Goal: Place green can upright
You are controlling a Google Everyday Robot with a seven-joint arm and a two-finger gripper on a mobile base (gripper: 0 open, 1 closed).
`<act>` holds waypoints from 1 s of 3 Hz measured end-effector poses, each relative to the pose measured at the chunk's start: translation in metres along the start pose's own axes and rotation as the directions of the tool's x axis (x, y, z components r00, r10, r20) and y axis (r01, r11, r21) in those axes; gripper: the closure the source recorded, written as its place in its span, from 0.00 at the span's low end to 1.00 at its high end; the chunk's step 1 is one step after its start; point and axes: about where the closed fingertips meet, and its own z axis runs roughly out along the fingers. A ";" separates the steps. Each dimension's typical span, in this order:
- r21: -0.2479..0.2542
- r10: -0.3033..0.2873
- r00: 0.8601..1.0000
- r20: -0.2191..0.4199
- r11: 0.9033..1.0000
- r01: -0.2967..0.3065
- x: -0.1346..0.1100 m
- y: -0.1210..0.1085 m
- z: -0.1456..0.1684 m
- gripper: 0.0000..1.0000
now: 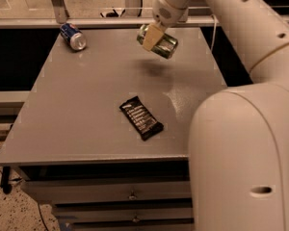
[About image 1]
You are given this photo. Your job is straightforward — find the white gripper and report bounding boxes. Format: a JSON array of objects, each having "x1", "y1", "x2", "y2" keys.
[{"x1": 143, "y1": 0, "x2": 191, "y2": 51}]

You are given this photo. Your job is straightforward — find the green soda can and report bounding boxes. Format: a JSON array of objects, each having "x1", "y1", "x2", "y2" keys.
[{"x1": 137, "y1": 24, "x2": 178, "y2": 59}]

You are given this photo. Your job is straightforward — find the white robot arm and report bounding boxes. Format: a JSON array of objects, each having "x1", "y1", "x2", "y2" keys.
[{"x1": 144, "y1": 0, "x2": 289, "y2": 231}]

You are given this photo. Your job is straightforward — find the blue soda can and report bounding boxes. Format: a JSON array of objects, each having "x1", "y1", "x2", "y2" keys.
[{"x1": 60, "y1": 23, "x2": 87, "y2": 51}]

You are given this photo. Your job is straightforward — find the black snack bar wrapper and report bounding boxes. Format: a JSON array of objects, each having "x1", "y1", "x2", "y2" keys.
[{"x1": 119, "y1": 96, "x2": 164, "y2": 141}]

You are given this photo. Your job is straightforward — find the grey drawer cabinet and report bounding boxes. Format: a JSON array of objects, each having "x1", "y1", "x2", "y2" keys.
[{"x1": 0, "y1": 28, "x2": 223, "y2": 231}]

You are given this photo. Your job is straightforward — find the top grey drawer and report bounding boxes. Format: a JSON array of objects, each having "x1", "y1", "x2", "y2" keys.
[{"x1": 21, "y1": 179, "x2": 192, "y2": 205}]

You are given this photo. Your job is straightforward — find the grey drawer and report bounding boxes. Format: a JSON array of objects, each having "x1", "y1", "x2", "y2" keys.
[
  {"x1": 21, "y1": 179, "x2": 192, "y2": 205},
  {"x1": 53, "y1": 207, "x2": 194, "y2": 223}
]

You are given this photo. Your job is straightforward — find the middle grey drawer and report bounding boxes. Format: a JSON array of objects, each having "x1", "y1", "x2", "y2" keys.
[{"x1": 53, "y1": 207, "x2": 194, "y2": 223}]

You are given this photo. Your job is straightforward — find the white hanging cable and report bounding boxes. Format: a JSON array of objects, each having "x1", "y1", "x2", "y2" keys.
[{"x1": 209, "y1": 13, "x2": 218, "y2": 54}]

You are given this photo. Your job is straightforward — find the grey metal railing frame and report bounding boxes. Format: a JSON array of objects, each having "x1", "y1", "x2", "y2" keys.
[{"x1": 0, "y1": 0, "x2": 289, "y2": 30}]

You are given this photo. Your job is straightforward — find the black floor cable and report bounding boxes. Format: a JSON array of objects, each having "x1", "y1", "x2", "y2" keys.
[{"x1": 0, "y1": 147, "x2": 50, "y2": 231}]

